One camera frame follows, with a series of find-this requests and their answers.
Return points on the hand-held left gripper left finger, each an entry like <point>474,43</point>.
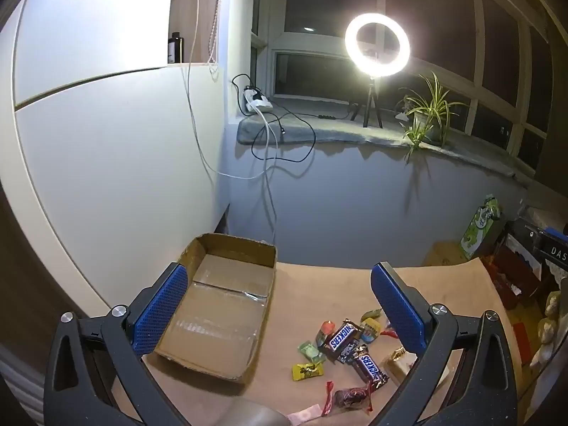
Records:
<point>164,310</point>

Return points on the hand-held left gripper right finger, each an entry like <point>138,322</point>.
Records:
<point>397,315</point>

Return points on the small red candy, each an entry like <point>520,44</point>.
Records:
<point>389,333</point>

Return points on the green twisted candy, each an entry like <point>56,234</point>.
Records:
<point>370,315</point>

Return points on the blue and yellow candy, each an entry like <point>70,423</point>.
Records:
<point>371,332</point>

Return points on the beige gold snack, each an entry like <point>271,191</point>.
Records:
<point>397,364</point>

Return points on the cardboard box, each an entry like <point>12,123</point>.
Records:
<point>222,301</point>
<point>446,254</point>

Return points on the large brown chocolate bar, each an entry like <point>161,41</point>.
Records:
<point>341,339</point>

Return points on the small brown chocolate bar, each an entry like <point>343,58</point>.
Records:
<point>370,372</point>

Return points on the orange candy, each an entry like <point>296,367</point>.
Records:
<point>325,332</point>

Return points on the green candy packet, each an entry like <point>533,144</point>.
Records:
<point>310,351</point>

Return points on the dark red round candy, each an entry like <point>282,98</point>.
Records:
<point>353,399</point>

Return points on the red twisted candy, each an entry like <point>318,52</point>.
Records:
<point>328,397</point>

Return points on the pink candy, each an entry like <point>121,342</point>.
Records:
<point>304,414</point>

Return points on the closed cardboard box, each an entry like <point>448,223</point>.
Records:
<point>446,254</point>

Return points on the red packaging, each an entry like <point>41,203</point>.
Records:
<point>510,277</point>

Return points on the green gift bag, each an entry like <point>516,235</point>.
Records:
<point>481,226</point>

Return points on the grey blurred rounded object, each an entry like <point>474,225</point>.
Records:
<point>255,413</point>

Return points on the cream plush toy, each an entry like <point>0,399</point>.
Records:
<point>550,324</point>

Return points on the white cabinet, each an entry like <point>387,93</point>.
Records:
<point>111,164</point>

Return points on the black storage box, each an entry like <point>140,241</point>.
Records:
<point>543,242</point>

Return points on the grey windowsill cushion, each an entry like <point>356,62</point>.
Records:
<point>377,135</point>

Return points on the potted spider plant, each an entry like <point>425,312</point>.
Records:
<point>428,113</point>

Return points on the black tripod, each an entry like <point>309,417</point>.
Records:
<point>367,104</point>

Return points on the white power strip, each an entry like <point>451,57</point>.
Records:
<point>258,101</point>

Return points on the black bottle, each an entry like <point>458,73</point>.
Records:
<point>175,49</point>

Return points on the wooden shelf niche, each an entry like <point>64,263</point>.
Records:
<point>202,9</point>

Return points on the window frame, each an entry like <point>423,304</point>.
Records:
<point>477,31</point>

